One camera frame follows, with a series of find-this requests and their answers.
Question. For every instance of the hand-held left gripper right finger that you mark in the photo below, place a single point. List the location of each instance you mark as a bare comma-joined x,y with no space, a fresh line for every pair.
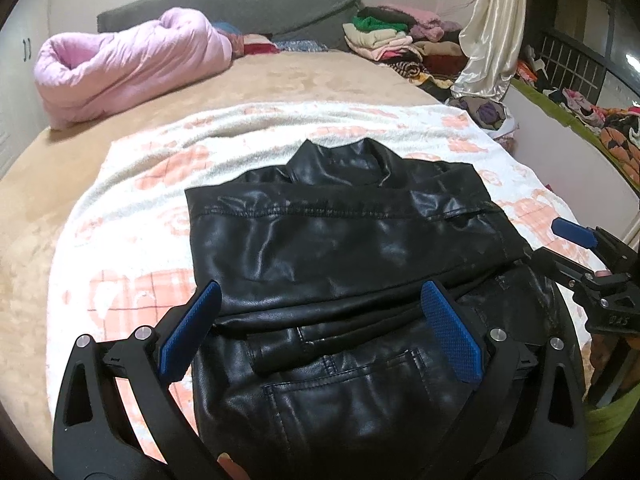
450,330

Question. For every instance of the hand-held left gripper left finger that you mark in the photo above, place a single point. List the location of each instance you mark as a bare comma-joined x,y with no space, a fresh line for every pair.
192,320

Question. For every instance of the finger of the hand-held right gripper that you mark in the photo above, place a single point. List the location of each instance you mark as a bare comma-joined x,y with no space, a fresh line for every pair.
575,232
552,264

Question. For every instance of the black leather jacket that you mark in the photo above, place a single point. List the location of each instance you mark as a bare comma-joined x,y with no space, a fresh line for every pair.
340,250

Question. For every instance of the heap of colourful clothes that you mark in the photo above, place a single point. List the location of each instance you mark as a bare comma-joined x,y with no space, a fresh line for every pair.
605,120

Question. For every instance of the bag of mixed clothes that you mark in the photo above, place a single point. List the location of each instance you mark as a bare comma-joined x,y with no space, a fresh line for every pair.
482,115

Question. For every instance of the pile of folded clothes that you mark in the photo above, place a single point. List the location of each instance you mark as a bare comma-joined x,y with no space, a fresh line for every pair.
395,40

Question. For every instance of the person's left hand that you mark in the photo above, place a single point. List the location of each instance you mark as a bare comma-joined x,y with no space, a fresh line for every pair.
234,469

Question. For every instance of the white blanket with pink print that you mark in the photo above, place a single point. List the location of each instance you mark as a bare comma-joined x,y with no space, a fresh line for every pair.
150,200

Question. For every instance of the black grid rack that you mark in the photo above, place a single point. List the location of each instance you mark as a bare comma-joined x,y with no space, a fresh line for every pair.
575,55

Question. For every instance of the cream satin curtain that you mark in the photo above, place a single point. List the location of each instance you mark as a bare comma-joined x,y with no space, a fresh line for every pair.
492,35

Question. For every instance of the bed with tan plush sheet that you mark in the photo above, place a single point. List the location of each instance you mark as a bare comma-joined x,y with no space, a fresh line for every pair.
300,80

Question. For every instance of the pink quilt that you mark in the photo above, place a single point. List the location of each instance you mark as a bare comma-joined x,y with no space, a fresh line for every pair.
125,65

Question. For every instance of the red cloth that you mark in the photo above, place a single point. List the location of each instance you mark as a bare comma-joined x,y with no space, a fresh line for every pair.
260,45

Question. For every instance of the white wardrobe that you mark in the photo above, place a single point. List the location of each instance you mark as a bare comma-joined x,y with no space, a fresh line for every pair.
15,85

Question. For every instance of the blue knitted cloth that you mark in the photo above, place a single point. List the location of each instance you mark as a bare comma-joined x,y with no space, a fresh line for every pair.
227,27

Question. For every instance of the blue patterned cloth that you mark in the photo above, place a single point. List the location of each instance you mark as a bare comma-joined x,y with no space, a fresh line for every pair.
300,45

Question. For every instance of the grey padded headboard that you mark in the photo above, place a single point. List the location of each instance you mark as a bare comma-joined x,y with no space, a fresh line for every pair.
240,7

